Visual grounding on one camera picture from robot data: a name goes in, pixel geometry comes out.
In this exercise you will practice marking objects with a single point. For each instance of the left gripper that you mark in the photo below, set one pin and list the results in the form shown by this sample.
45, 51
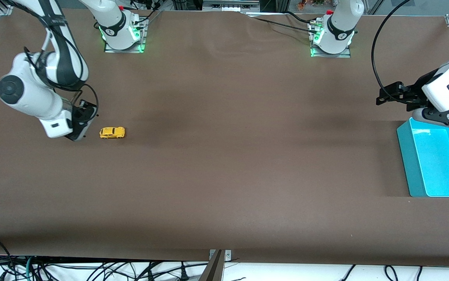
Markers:
415, 95

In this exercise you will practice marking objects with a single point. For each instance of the silver metal frame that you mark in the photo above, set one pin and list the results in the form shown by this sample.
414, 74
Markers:
228, 6

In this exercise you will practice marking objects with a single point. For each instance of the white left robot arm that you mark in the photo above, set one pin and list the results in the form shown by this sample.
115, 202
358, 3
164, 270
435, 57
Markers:
339, 31

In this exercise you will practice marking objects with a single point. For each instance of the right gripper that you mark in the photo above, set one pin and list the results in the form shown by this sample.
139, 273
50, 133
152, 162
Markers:
79, 117

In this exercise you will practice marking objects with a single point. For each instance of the small metal bracket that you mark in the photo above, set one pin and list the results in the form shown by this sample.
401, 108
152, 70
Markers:
227, 255

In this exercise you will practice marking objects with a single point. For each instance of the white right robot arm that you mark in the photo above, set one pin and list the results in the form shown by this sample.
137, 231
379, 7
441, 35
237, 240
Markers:
21, 93

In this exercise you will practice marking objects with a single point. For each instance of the yellow toy beetle car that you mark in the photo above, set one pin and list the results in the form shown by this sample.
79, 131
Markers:
112, 133

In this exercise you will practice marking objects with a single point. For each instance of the teal plastic bin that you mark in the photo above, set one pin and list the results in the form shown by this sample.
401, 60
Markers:
443, 164

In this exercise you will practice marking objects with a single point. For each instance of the dark table leg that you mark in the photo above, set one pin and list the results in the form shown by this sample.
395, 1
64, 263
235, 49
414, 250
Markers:
212, 273

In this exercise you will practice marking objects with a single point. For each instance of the orange background objects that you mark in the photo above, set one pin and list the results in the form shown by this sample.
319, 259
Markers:
302, 4

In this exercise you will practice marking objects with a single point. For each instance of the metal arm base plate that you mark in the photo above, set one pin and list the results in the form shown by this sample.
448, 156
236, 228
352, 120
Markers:
345, 56
109, 50

